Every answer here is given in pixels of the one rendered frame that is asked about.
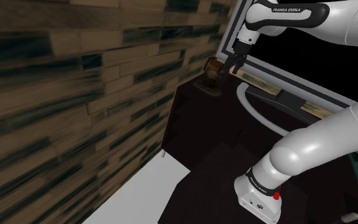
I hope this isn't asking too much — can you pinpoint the small white oblong object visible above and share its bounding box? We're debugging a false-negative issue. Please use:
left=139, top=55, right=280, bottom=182
left=340, top=212, right=358, bottom=223

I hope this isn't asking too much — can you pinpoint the brown mug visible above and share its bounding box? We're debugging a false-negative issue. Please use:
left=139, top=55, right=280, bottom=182
left=203, top=56, right=226, bottom=87

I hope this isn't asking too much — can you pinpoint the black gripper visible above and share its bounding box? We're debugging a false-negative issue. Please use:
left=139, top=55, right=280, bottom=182
left=223, top=41, right=252, bottom=76

